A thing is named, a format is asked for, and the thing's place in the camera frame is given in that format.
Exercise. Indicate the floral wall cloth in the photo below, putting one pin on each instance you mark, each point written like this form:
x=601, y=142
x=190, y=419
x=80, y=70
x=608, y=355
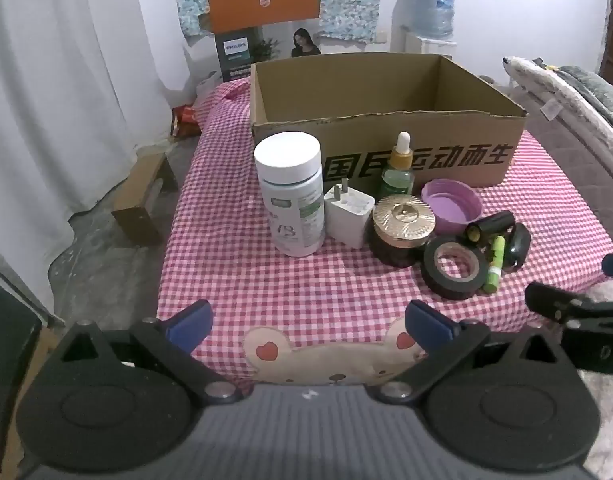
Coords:
x=346, y=0

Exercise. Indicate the white water dispenser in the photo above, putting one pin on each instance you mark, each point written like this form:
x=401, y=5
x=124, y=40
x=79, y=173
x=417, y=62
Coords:
x=431, y=45

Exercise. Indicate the black cylinder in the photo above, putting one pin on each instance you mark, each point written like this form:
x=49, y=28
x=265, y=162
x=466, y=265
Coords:
x=496, y=222

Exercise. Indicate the white curtain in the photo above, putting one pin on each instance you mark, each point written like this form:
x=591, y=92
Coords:
x=61, y=85

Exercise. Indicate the white charger plug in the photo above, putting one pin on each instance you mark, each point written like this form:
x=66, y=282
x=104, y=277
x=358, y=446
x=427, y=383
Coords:
x=347, y=220

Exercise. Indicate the brown wooden stool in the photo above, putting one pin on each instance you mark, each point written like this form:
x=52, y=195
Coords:
x=136, y=200

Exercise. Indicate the dark jar with gold lid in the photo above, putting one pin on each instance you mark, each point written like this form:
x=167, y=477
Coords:
x=401, y=247

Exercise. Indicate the red snack packet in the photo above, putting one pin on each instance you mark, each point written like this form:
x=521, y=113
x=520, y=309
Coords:
x=186, y=120

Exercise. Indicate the white supplement bottle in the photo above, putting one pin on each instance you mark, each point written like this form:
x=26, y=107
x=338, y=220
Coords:
x=291, y=200

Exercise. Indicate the white wall outlet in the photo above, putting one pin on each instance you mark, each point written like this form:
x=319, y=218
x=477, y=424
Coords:
x=382, y=38

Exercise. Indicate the grey blanket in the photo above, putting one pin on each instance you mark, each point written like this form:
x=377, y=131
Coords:
x=596, y=90

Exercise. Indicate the orange appliance box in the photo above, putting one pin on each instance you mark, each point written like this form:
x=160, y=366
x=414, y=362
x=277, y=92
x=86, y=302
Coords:
x=261, y=5

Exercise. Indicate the brown cardboard box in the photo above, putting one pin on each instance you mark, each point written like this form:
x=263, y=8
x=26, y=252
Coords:
x=461, y=132

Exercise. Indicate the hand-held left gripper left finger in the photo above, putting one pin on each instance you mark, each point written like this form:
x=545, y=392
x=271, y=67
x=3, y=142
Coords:
x=191, y=324

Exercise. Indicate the black tape roll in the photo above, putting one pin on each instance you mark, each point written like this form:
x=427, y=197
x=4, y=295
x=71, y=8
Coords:
x=431, y=270

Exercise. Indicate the purple plastic lid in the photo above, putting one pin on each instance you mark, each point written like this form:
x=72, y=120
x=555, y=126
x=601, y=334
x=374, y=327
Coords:
x=454, y=210

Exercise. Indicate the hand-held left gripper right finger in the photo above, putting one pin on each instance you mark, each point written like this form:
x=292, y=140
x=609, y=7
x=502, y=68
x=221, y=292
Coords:
x=431, y=327

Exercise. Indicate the green dropper bottle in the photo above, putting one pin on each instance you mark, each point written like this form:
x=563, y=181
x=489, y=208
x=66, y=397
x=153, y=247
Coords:
x=397, y=180

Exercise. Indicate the red checkered tablecloth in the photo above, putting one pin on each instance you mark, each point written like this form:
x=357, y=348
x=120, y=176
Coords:
x=286, y=290

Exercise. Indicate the black oval case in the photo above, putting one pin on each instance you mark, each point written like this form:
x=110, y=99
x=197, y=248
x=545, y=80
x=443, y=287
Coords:
x=518, y=245

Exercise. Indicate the green lip balm tube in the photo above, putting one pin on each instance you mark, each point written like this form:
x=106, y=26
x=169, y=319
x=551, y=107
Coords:
x=495, y=265

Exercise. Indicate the grey quilted mattress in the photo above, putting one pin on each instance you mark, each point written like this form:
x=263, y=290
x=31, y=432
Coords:
x=561, y=155

